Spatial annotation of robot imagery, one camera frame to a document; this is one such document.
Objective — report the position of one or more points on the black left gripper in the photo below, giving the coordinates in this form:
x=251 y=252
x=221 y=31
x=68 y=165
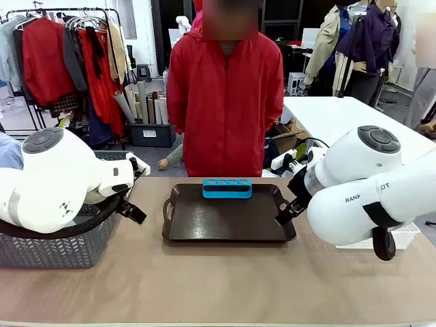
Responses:
x=102 y=199

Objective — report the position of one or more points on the white table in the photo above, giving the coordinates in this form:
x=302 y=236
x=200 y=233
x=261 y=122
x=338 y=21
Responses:
x=340 y=116

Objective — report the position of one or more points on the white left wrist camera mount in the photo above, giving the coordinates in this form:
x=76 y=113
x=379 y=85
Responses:
x=142 y=169

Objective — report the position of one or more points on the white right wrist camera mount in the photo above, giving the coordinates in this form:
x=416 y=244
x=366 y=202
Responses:
x=281 y=163

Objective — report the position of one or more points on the hanging red jacket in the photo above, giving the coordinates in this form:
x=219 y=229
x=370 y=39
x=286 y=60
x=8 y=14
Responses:
x=44 y=58

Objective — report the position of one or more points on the black step stool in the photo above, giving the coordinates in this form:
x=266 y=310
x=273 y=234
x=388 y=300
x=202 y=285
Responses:
x=144 y=73

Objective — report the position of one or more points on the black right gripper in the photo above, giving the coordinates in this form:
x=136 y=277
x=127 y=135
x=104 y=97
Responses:
x=300 y=189

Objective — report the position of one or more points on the bystander in grey trousers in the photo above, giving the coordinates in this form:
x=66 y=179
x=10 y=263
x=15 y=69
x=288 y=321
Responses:
x=422 y=95

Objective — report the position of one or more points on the hanging black scarf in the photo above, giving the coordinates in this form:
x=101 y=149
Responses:
x=96 y=47

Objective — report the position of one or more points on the mannequin in beige coat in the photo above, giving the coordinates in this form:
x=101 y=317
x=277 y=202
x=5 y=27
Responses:
x=328 y=47

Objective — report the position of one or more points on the mannequin in dark purple shirt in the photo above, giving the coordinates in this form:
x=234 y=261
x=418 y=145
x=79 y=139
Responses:
x=371 y=44

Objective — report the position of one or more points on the person in red jacket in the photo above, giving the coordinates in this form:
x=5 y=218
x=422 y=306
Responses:
x=225 y=102

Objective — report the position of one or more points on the dark grey storage crate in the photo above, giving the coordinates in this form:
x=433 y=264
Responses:
x=151 y=135

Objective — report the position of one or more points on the white computer case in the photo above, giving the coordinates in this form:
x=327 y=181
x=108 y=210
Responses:
x=295 y=83

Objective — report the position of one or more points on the black metal clothes rack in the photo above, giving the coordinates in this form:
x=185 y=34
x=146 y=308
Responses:
x=116 y=20

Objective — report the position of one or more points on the hanging beige garment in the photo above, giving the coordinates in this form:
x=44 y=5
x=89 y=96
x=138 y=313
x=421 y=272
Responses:
x=118 y=51

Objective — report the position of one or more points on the cream paper roll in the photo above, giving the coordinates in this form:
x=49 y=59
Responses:
x=131 y=97

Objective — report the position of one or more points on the grey paper roll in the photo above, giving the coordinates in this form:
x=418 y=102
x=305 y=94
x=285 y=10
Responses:
x=123 y=107

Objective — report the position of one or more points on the hanging dark grey garment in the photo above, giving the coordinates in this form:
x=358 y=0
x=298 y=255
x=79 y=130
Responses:
x=73 y=61

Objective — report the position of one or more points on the brown cardboard box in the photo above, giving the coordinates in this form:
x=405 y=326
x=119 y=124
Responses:
x=287 y=132

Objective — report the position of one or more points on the brown paper roll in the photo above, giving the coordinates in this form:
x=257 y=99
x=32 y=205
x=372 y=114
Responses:
x=151 y=111

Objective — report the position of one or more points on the white plastic bin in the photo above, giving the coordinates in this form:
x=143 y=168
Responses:
x=407 y=235

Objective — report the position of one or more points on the dark brown plastic tray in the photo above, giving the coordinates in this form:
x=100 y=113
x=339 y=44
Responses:
x=225 y=219

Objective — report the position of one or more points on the blue test tube rack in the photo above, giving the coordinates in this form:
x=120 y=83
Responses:
x=225 y=193

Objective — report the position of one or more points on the hanging red dress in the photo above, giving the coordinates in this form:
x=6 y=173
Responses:
x=100 y=88

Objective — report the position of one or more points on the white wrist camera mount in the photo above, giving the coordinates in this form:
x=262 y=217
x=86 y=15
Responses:
x=281 y=163
x=142 y=169

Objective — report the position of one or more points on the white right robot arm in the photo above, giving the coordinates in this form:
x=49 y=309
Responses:
x=361 y=190

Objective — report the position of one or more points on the hanging light grey garment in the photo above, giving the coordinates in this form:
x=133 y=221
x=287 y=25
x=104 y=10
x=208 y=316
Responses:
x=8 y=54

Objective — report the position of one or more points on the grey plastic basket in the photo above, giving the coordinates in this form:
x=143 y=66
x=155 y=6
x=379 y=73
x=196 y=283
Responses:
x=112 y=156
x=58 y=250

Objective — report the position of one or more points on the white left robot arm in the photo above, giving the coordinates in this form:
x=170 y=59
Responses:
x=51 y=180

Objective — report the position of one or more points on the light blue shirt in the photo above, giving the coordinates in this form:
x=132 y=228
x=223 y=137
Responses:
x=10 y=153

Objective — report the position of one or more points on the tall white paper roll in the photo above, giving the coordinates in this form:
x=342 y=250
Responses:
x=142 y=102

